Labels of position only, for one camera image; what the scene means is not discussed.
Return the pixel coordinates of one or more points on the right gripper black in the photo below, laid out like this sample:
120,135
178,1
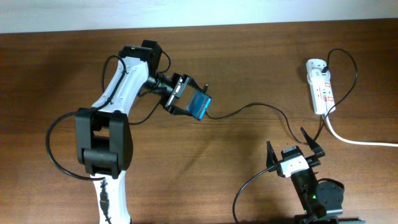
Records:
312,160

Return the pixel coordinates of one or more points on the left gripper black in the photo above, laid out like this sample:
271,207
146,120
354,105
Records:
178,88

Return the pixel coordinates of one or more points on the blue Samsung Galaxy smartphone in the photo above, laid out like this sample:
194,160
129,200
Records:
198,104

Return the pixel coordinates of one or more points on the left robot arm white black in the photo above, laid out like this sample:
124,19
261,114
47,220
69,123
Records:
103,136

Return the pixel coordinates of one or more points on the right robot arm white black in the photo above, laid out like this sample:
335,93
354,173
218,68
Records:
321,199

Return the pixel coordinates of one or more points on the white charger adapter plug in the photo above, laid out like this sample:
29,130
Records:
316,68

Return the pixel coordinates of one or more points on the white power strip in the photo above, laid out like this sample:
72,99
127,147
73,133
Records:
321,92

